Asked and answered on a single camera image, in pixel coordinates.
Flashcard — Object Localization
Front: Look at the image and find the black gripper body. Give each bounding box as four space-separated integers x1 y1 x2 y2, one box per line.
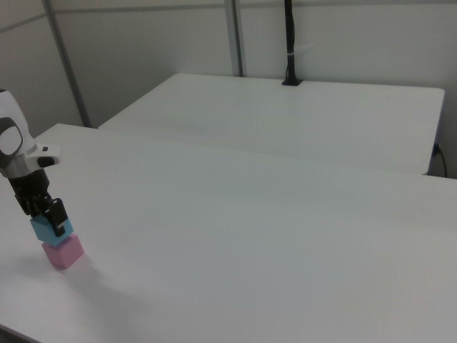
9 169 51 217

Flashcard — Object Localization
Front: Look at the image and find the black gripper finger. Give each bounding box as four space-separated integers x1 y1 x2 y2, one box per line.
43 197 68 238
14 194 35 217

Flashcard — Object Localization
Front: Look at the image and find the blue cube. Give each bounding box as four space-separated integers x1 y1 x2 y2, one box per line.
29 213 74 248

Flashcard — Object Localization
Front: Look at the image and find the pink cube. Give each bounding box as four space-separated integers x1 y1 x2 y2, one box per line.
41 234 85 270

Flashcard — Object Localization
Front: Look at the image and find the grey metal partition post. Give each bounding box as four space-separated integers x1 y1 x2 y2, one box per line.
224 0 248 78
41 0 92 129

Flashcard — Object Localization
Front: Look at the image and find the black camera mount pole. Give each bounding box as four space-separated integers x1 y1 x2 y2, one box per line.
281 0 304 86

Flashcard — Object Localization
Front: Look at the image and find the black power cable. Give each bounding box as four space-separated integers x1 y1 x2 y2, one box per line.
433 142 450 178

